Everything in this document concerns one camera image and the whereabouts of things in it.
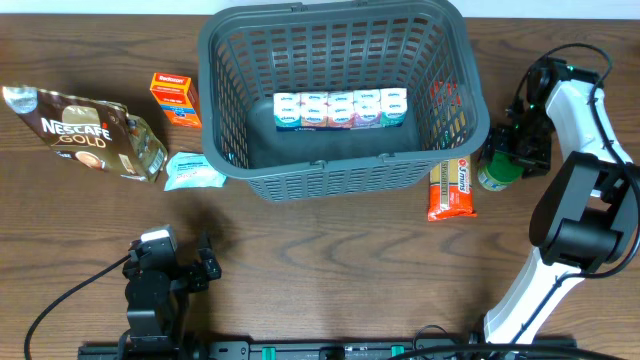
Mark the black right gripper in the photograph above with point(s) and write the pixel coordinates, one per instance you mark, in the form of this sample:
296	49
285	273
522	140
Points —
520	153

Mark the Kleenex tissue multipack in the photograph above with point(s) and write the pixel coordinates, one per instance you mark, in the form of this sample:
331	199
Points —
340	110

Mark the San Remo spaghetti packet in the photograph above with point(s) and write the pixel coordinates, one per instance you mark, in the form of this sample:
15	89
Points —
450	186

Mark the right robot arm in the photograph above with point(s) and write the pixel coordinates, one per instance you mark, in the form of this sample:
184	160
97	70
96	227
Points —
588	215

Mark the green lid glass jar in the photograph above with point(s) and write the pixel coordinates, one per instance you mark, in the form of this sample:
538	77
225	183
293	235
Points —
499	173

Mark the dark grey plastic basket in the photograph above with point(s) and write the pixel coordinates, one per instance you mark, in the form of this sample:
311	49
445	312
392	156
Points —
249	54

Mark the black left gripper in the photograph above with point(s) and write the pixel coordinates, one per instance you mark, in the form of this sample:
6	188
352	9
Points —
201	277

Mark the orange Redoxon box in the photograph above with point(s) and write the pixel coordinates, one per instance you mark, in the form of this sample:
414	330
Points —
178	98

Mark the light blue wipes pack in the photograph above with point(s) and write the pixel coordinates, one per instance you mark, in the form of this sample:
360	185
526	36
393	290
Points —
192	170

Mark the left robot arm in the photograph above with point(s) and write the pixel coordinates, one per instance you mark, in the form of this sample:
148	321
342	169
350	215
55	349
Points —
158	293

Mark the Nescafe Gold coffee pouch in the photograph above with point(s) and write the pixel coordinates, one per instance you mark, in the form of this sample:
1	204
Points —
101	135

